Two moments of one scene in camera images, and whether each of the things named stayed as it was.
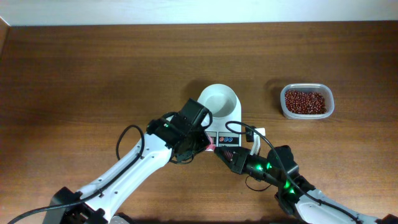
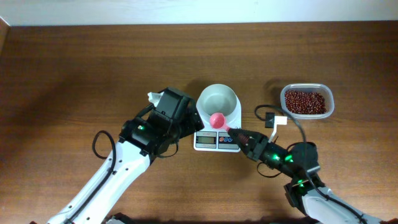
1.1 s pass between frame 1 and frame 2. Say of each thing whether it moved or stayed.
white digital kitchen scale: stayed
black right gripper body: moved
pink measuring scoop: moved
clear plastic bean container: stayed
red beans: stayed
